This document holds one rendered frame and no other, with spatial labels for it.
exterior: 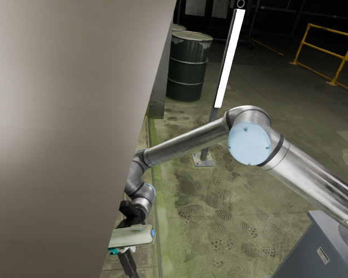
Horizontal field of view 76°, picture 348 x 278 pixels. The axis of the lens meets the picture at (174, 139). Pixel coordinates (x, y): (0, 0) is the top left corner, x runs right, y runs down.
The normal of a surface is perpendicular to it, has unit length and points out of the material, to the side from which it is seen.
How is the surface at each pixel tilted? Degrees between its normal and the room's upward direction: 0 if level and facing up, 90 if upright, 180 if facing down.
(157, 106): 90
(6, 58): 90
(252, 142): 87
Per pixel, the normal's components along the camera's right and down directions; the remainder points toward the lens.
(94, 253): 0.22, 0.57
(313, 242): -0.99, -0.02
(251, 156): -0.47, 0.41
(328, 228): 0.11, -0.82
